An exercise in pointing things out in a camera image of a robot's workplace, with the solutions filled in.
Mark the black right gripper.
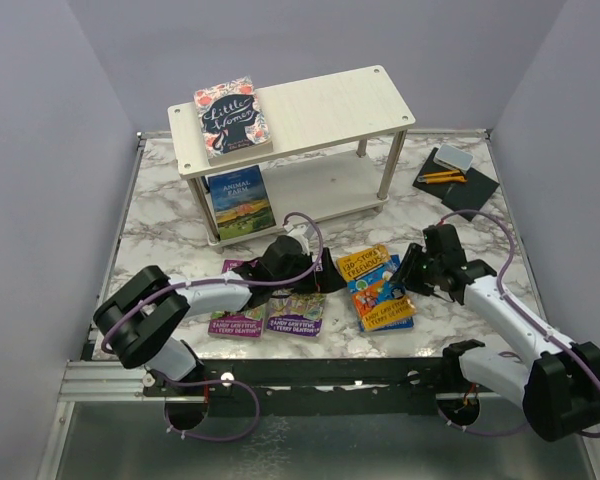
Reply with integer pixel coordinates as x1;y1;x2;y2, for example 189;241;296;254
389;242;442;296

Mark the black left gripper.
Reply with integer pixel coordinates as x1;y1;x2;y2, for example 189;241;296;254
272;248;346;295

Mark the yellow 130-Storey Treehouse book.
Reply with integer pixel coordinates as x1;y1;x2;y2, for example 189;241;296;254
336;244;416;333

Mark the Animal Farm book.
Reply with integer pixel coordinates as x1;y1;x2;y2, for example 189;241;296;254
207;165;276;240

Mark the Little Women book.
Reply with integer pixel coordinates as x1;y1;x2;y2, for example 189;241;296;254
193;76;273;165

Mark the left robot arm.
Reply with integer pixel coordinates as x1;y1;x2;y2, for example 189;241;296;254
93;235;346;395

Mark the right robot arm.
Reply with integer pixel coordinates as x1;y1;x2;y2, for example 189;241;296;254
391;222;600;442

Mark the blue treehouse book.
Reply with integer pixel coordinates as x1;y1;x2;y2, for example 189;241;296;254
349;255;416;333

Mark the purple 52-Storey Treehouse book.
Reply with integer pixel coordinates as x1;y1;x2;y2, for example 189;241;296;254
265;265;326;338

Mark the purple green treehouse book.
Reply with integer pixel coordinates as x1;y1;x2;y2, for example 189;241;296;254
207;258;267;340

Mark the small black mat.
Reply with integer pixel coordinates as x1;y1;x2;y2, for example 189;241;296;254
442;183;499;212

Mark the large black mat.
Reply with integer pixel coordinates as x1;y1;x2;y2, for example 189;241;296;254
411;146;501;204

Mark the white two-tier shelf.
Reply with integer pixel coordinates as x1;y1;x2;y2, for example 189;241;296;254
168;65;415;248

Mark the grey white box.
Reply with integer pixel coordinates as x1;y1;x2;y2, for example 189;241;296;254
434;144;473;173

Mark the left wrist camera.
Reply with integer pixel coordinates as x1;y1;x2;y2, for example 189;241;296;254
284;223;315;249

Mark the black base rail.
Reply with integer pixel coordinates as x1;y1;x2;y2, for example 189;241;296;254
144;349;481;419

